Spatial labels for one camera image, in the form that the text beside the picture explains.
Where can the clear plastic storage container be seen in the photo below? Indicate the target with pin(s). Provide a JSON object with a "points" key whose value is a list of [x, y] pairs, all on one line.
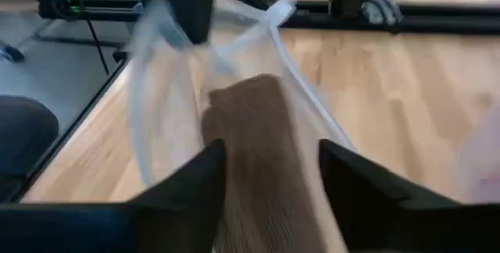
{"points": [[482, 155]]}

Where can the black metal rail frame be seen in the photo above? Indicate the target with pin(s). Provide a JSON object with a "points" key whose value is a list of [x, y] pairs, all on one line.
{"points": [[449, 18]]}

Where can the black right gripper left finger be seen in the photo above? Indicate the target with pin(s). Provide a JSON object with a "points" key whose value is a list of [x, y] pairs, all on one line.
{"points": [[183, 206]]}

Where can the dark blue rounded object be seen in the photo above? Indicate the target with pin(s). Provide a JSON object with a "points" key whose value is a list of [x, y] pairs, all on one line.
{"points": [[23, 136]]}

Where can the brown elastic bandage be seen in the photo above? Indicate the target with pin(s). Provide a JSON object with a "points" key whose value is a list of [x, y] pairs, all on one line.
{"points": [[254, 147]]}

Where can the clear plastic zip bag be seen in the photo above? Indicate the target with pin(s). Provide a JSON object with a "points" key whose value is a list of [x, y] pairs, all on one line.
{"points": [[164, 108]]}

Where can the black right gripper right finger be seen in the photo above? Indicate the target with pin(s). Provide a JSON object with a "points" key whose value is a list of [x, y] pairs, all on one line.
{"points": [[371, 206]]}

